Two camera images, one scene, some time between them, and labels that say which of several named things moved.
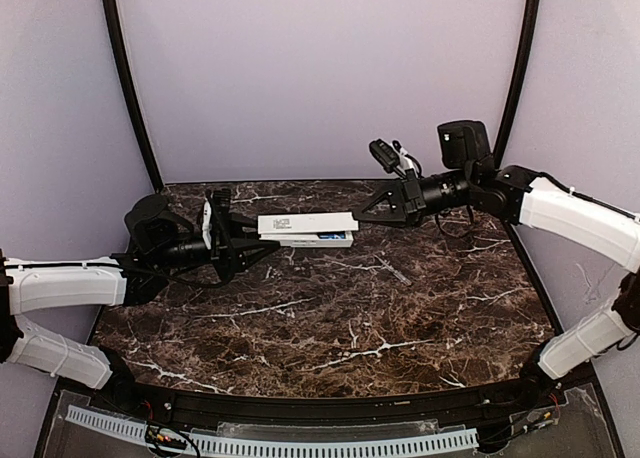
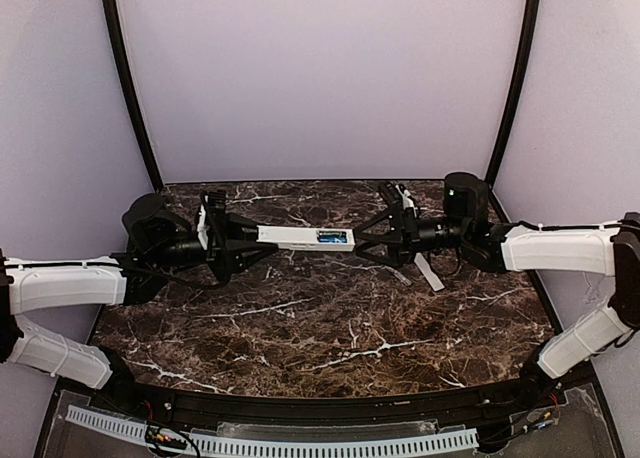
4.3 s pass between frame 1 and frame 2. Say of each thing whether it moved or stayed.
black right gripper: moved
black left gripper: stayed
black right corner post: stayed
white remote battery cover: moved
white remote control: stayed
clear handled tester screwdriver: stayed
